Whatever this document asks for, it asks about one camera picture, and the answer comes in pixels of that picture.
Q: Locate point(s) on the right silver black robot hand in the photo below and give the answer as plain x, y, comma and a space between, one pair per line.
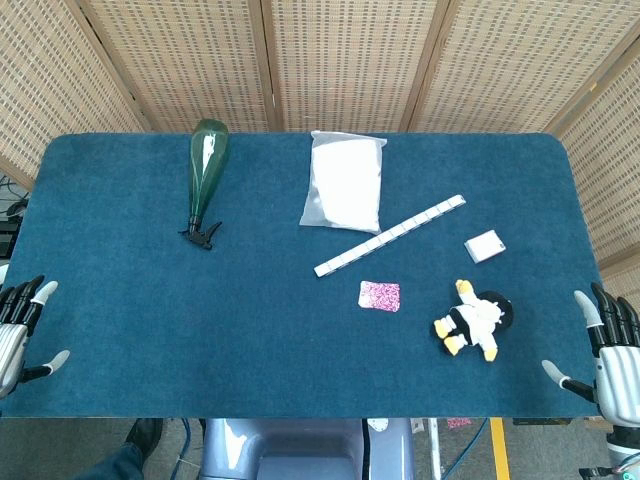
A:
617, 375

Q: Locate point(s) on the black electronic device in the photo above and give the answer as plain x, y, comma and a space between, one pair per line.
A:
6, 240

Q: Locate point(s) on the blue jeans leg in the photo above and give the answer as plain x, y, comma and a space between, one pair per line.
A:
115, 465

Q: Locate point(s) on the pink patterned card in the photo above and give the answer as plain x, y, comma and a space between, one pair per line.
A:
380, 296

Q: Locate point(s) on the white blue snake puzzle strip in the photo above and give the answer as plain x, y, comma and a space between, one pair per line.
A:
390, 235

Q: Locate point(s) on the black shoe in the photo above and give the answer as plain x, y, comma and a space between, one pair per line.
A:
145, 437

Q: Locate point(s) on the blue carpet table cover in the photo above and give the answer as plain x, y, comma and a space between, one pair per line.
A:
150, 325

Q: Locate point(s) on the white tissue pack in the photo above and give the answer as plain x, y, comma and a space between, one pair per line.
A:
484, 246

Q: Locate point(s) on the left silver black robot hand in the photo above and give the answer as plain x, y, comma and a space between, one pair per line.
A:
10, 345

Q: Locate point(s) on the white filled plastic bag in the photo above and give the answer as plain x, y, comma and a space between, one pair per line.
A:
345, 180

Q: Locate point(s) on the green spray bottle black trigger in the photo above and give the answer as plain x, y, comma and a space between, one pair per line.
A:
207, 165

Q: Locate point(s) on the blue-grey robot torso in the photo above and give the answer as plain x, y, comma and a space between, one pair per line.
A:
300, 450

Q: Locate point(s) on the penguin plush toy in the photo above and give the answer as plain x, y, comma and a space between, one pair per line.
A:
475, 317

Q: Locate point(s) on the woven wicker folding screen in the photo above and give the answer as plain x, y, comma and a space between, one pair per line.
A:
350, 65

